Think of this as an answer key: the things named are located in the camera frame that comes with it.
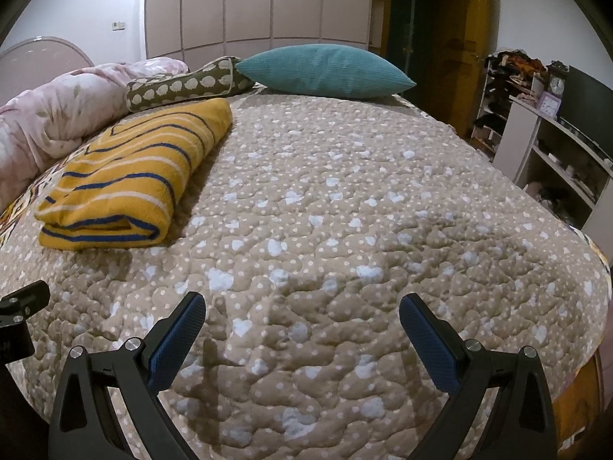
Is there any pale pink wardrobe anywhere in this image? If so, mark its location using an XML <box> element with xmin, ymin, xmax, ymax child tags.
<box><xmin>144</xmin><ymin>0</ymin><xmax>386</xmax><ymax>61</ymax></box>

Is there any cluttered shoe rack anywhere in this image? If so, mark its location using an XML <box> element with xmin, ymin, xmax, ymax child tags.
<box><xmin>469</xmin><ymin>50</ymin><xmax>549</xmax><ymax>159</ymax></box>

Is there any pink floral duvet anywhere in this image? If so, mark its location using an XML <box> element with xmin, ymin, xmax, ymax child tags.
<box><xmin>0</xmin><ymin>57</ymin><xmax>188</xmax><ymax>212</ymax></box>

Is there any black television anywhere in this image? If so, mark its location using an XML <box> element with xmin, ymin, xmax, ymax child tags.
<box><xmin>558</xmin><ymin>64</ymin><xmax>613</xmax><ymax>154</ymax></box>

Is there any yellow wooden door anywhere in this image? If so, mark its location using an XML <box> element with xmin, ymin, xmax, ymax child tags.
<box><xmin>447</xmin><ymin>0</ymin><xmax>492</xmax><ymax>137</ymax></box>

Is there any beige quilted dotted bedspread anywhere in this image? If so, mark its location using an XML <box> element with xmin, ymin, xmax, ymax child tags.
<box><xmin>0</xmin><ymin>84</ymin><xmax>613</xmax><ymax>460</ymax></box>

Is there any pale pink headboard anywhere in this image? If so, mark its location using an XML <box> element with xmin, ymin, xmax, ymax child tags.
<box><xmin>0</xmin><ymin>36</ymin><xmax>97</xmax><ymax>70</ymax></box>

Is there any dark mantel clock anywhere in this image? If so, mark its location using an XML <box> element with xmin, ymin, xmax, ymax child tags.
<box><xmin>546</xmin><ymin>60</ymin><xmax>570</xmax><ymax>118</ymax></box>

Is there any white shelf unit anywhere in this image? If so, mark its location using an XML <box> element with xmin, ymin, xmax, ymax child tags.
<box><xmin>493</xmin><ymin>93</ymin><xmax>613</xmax><ymax>231</ymax></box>

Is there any teal ribbed pillow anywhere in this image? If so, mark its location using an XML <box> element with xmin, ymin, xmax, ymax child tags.
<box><xmin>234</xmin><ymin>44</ymin><xmax>416</xmax><ymax>99</ymax></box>

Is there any olive patterned bolster pillow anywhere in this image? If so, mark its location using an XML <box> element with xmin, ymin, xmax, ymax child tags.
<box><xmin>125</xmin><ymin>56</ymin><xmax>257</xmax><ymax>113</ymax></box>

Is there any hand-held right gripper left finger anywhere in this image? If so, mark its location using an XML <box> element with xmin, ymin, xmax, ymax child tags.
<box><xmin>48</xmin><ymin>291</ymin><xmax>208</xmax><ymax>460</ymax></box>

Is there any yellow striped blanket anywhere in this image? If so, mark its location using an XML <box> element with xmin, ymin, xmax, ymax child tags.
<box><xmin>34</xmin><ymin>98</ymin><xmax>234</xmax><ymax>251</ymax></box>

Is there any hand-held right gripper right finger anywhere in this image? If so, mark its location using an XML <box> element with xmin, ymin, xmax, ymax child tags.
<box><xmin>399</xmin><ymin>292</ymin><xmax>559</xmax><ymax>460</ymax></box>

